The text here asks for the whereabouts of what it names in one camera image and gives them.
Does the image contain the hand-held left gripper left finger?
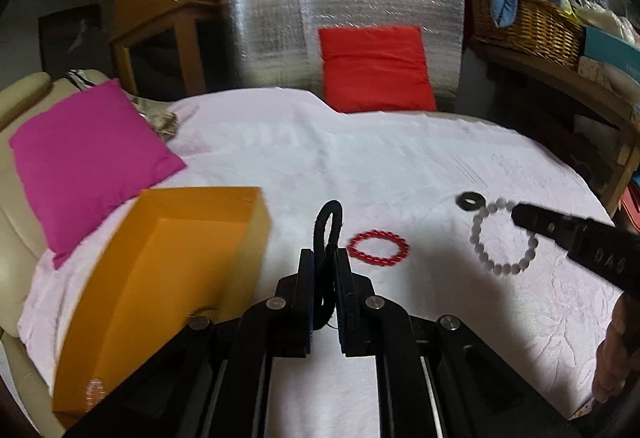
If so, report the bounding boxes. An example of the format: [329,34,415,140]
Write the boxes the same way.
[65,248,318,438]

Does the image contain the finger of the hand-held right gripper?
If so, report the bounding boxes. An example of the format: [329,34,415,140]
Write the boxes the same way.
[511,202,592,264]

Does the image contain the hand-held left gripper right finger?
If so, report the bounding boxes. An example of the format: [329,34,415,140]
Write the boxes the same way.
[335,248,581,438]

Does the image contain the black hair tie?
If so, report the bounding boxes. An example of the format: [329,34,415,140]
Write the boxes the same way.
[312,201,346,331]

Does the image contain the white bead bracelet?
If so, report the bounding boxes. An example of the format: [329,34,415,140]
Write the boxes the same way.
[470,199,540,275]

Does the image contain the orange cardboard box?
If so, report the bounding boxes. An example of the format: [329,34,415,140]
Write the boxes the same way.
[52,187,273,416]

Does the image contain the pink bead bracelet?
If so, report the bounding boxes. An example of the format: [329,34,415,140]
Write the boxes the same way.
[85,379,107,406]

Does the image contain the person's right hand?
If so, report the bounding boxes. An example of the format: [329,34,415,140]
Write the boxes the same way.
[592,291,640,406]

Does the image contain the orange-red cloth pile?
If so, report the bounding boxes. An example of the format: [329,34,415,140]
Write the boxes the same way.
[617,183,640,231]

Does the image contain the pale pink embossed blanket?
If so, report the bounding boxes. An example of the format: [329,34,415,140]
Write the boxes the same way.
[17,86,631,438]

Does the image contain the wooden table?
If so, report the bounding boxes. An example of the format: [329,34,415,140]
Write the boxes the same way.
[467,38,640,216]

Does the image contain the teal box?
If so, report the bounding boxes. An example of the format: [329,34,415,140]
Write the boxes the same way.
[582,26,640,86]

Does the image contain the wicker basket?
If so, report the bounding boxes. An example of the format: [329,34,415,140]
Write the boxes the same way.
[470,0,586,69]

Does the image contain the patterned beige cloth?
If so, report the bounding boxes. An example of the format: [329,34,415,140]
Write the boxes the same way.
[67,68,181,139]

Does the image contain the red cushion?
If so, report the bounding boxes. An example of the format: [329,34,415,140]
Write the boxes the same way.
[318,25,438,114]

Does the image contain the magenta cushion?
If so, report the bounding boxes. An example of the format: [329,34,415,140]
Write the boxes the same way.
[9,78,188,269]

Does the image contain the silver foil insulation sheet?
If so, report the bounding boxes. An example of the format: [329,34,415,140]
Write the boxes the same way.
[227,0,466,111]

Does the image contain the beige sofa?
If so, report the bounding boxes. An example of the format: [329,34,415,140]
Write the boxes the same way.
[0,71,116,438]

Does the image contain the red bead bracelet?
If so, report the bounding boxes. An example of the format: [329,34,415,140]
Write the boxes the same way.
[346,229,412,267]

